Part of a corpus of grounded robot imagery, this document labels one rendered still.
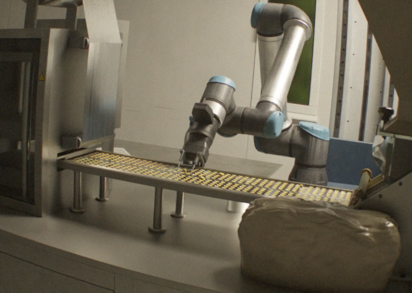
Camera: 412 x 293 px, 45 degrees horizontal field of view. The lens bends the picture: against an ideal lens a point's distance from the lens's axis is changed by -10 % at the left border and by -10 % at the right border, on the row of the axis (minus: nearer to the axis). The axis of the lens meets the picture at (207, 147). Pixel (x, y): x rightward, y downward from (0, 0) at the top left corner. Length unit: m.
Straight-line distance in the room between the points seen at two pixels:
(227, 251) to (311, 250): 0.31
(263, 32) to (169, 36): 1.93
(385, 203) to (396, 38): 0.40
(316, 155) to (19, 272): 1.47
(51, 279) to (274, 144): 1.38
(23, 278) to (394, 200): 0.99
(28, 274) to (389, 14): 1.13
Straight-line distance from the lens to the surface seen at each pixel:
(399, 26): 1.25
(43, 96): 1.48
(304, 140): 2.41
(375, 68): 2.61
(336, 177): 2.58
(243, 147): 3.90
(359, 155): 2.56
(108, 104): 1.66
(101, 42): 1.59
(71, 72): 1.58
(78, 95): 1.63
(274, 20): 2.16
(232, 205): 1.73
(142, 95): 4.15
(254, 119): 1.76
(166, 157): 2.96
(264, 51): 2.24
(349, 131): 2.63
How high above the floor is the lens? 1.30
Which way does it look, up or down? 10 degrees down
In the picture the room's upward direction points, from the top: 5 degrees clockwise
